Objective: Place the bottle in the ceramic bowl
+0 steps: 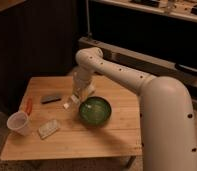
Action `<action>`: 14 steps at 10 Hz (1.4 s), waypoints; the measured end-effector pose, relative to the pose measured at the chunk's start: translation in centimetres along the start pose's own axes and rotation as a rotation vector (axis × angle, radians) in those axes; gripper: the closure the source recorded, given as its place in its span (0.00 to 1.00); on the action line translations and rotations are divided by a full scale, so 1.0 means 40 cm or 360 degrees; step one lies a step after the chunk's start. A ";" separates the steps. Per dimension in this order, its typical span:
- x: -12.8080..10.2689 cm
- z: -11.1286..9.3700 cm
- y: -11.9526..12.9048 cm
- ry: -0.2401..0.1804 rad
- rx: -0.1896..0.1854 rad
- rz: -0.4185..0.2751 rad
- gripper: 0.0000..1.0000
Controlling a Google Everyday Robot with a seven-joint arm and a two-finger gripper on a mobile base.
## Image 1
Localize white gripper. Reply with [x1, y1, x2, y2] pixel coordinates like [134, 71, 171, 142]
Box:
[63, 79, 95, 109]

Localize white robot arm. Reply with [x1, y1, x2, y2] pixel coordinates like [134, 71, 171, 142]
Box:
[72, 47, 197, 171]

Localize green ceramic bowl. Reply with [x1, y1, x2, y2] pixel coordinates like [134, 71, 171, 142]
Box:
[78, 96, 112, 126]

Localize dark grey rectangular block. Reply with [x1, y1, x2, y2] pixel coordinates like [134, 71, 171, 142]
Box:
[41, 95, 61, 104]

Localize wooden table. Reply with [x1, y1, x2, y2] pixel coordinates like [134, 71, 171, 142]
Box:
[0, 76, 141, 161]

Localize white plastic cup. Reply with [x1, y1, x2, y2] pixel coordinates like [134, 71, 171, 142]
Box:
[7, 111, 30, 136]

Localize metal pole stand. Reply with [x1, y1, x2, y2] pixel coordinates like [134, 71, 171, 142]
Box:
[85, 0, 92, 40]

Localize dark background shelf unit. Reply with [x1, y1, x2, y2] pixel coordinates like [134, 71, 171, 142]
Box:
[78, 0, 197, 109]

